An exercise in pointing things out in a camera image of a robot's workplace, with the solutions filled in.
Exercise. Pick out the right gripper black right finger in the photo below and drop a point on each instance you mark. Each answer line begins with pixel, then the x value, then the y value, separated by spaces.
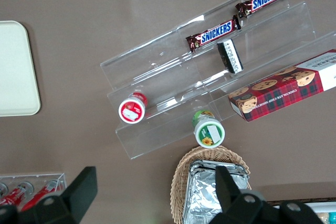
pixel 236 208

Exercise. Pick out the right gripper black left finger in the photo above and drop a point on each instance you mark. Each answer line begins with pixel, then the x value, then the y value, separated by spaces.
pixel 76 197

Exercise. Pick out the light wicker oval basket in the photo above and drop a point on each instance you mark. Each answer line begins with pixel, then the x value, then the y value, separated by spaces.
pixel 181 182

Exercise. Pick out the white rectangular snack tray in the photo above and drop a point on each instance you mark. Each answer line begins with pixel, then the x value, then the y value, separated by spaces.
pixel 328 205

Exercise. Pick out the cream plastic serving tray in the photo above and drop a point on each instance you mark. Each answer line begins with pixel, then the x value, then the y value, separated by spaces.
pixel 15 69

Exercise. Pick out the aluminium foil container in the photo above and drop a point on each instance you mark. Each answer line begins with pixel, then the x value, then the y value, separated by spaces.
pixel 202 195

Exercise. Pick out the red cola bottle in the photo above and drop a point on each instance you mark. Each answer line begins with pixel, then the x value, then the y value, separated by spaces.
pixel 39 195
pixel 15 193

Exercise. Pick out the clear acrylic bottle rack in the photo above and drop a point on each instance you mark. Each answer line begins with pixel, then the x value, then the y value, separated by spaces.
pixel 31 178

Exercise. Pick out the green lid yogurt cup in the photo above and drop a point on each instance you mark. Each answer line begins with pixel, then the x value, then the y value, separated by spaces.
pixel 208 133

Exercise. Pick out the clear rice cracker pack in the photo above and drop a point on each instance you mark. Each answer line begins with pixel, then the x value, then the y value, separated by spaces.
pixel 323 217

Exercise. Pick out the teal snack pack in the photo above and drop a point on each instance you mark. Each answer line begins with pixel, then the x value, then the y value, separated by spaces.
pixel 333 216

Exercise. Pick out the red lid yogurt cup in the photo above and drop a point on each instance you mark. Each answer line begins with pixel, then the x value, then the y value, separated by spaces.
pixel 131 110

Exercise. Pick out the red tartan cookie box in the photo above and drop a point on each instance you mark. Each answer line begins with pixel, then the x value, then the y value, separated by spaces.
pixel 275 95

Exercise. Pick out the clear acrylic stepped display stand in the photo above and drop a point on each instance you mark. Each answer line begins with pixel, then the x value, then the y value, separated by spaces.
pixel 162 82

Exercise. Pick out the small black white box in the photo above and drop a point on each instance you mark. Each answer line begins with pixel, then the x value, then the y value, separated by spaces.
pixel 229 56

